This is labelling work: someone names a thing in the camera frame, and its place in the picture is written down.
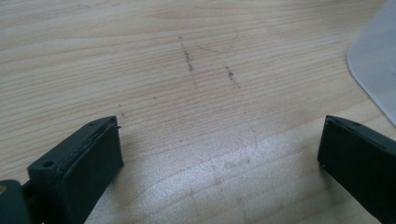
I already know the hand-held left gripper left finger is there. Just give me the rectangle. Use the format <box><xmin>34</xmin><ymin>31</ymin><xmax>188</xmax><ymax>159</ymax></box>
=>
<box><xmin>27</xmin><ymin>115</ymin><xmax>124</xmax><ymax>224</ymax></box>

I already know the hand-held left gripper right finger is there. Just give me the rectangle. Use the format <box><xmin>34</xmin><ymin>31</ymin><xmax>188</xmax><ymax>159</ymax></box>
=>
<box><xmin>317</xmin><ymin>115</ymin><xmax>396</xmax><ymax>224</ymax></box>

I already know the white plastic sheet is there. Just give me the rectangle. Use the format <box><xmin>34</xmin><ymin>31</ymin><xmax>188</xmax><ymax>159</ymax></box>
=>
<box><xmin>346</xmin><ymin>0</ymin><xmax>396</xmax><ymax>126</ymax></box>

